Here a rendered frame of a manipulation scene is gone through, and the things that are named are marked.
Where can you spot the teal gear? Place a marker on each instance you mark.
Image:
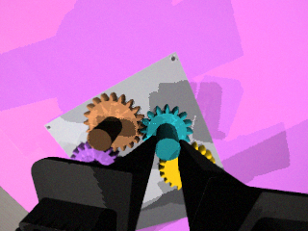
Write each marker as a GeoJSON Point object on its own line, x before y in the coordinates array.
{"type": "Point", "coordinates": [170, 128]}

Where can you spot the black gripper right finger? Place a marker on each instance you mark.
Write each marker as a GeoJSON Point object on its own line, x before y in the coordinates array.
{"type": "Point", "coordinates": [216, 201]}

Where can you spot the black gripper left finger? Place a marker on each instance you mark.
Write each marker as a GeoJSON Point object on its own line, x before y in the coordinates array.
{"type": "Point", "coordinates": [119, 186]}

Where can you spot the orange gear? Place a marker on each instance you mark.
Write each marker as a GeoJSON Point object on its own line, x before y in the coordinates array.
{"type": "Point", "coordinates": [113, 123]}

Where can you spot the purple gear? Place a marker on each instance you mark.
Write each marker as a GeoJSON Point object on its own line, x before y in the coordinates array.
{"type": "Point", "coordinates": [84, 152]}

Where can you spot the yellow gear with black stripe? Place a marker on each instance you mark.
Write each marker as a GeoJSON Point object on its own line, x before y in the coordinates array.
{"type": "Point", "coordinates": [169, 169]}

